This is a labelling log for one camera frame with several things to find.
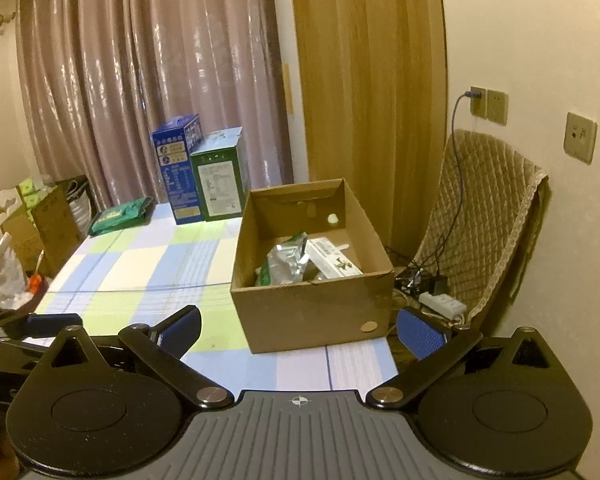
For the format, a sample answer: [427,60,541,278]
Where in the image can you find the wooden door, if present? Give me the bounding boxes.
[292,0,448,257]

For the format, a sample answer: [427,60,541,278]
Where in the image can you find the green carton with label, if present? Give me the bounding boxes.
[190,127,250,221]

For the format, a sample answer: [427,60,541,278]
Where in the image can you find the white power strip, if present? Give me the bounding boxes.
[418,292,467,321]

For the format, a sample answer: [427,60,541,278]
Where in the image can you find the green wet wipes pack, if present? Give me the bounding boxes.
[88,197,155,236]

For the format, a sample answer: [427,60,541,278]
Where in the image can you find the tall blue carton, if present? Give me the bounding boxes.
[151,114,204,224]

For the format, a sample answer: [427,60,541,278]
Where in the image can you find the long white medicine box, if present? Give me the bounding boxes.
[306,237,363,280]

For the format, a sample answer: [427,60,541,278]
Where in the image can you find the wall socket with plug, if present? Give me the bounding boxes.
[424,84,510,281]

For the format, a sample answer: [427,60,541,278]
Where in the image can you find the quilted chair cover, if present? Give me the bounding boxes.
[415,130,548,326]

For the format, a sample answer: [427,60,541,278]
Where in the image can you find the wall switch plate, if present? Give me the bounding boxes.
[564,112,597,165]

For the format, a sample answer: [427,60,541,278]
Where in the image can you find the beige curtain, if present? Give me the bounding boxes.
[16,0,292,208]

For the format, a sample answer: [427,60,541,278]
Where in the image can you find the silver foil pouch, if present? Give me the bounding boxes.
[256,232,310,286]

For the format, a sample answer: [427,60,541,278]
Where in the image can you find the brown cardboard box on floor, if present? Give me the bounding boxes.
[0,186,82,278]

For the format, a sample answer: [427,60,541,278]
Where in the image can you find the white crumpled plastic bag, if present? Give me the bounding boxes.
[0,232,33,310]

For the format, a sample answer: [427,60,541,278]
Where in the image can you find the tablecloth checked pastel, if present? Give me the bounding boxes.
[38,205,396,394]

